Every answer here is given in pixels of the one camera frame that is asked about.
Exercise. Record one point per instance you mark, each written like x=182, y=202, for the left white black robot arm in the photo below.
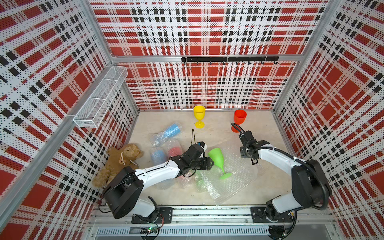
x=123, y=193

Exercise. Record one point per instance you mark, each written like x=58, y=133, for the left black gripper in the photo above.
x=206, y=165

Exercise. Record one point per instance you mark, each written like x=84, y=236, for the red plastic wine glass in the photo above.
x=239, y=118

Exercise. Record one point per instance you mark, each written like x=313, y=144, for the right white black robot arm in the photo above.
x=310, y=187

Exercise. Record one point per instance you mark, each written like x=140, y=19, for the white wire mesh basket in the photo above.
x=93, y=111

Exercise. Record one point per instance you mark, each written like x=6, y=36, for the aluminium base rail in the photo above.
x=207, y=222

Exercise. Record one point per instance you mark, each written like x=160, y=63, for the black wall hook rail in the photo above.
x=260, y=59

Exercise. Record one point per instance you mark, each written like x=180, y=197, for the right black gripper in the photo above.
x=242, y=149

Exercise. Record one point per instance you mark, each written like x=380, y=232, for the red glass bundle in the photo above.
x=172, y=149

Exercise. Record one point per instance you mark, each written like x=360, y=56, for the yellow plastic wine glass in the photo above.
x=199, y=113

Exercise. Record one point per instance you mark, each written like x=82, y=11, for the brown teddy bear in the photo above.
x=118, y=159

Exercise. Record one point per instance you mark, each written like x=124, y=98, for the wrapped light blue glass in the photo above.
x=158, y=157

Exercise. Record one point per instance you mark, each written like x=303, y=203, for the blue glass in bubble wrap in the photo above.
x=160, y=138

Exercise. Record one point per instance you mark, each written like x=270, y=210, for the green glass bundle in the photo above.
x=200, y=183

